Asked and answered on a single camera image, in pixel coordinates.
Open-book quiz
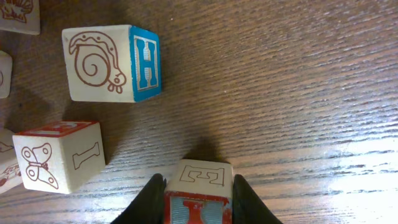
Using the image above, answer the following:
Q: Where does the red letter Y block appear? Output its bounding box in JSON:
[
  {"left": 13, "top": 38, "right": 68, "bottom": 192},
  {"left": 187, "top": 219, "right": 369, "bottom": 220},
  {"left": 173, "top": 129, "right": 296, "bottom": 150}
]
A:
[{"left": 164, "top": 159, "right": 233, "bottom": 224}]

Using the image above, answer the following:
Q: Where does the block with green Z side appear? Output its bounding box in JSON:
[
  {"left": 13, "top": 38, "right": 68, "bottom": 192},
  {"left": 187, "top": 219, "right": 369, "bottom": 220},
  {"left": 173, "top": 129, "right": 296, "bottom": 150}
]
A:
[{"left": 1, "top": 0, "right": 40, "bottom": 35}]

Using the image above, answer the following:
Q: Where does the red letter Q block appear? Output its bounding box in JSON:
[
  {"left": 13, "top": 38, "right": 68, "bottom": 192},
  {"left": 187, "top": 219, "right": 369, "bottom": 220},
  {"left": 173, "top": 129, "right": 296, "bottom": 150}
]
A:
[{"left": 0, "top": 51, "right": 12, "bottom": 99}]

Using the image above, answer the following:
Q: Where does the snail picture block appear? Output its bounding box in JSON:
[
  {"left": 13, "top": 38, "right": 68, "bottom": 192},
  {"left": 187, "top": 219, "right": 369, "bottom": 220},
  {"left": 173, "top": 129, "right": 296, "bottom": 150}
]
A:
[{"left": 62, "top": 25, "right": 162, "bottom": 103}]

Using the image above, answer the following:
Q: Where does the butterfly block green side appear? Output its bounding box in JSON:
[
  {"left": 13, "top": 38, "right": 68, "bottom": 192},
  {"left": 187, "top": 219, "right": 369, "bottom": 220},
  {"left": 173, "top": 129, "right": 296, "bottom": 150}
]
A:
[{"left": 12, "top": 121, "right": 106, "bottom": 194}]

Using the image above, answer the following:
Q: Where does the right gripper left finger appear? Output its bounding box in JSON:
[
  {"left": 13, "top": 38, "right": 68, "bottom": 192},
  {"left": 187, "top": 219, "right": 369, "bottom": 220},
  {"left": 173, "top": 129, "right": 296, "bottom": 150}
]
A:
[{"left": 111, "top": 174, "right": 167, "bottom": 224}]

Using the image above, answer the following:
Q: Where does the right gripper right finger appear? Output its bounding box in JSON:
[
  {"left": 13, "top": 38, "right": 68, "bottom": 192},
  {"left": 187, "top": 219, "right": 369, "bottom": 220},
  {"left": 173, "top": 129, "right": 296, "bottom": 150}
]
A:
[{"left": 232, "top": 174, "right": 282, "bottom": 224}]

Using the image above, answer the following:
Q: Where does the yellow number 1 block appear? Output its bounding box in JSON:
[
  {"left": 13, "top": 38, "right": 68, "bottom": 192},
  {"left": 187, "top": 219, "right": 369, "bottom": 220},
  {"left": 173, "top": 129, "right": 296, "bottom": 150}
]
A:
[{"left": 0, "top": 129, "right": 22, "bottom": 194}]

